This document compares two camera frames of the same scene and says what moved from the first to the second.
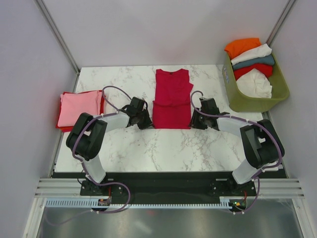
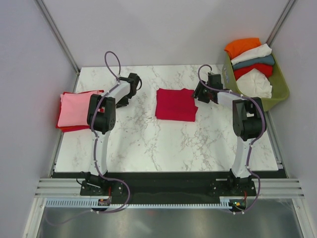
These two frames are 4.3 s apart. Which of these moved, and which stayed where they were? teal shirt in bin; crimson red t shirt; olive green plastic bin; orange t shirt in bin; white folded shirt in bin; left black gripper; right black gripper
Moved: right black gripper; crimson red t shirt; left black gripper
Stayed: olive green plastic bin; teal shirt in bin; white folded shirt in bin; orange t shirt in bin
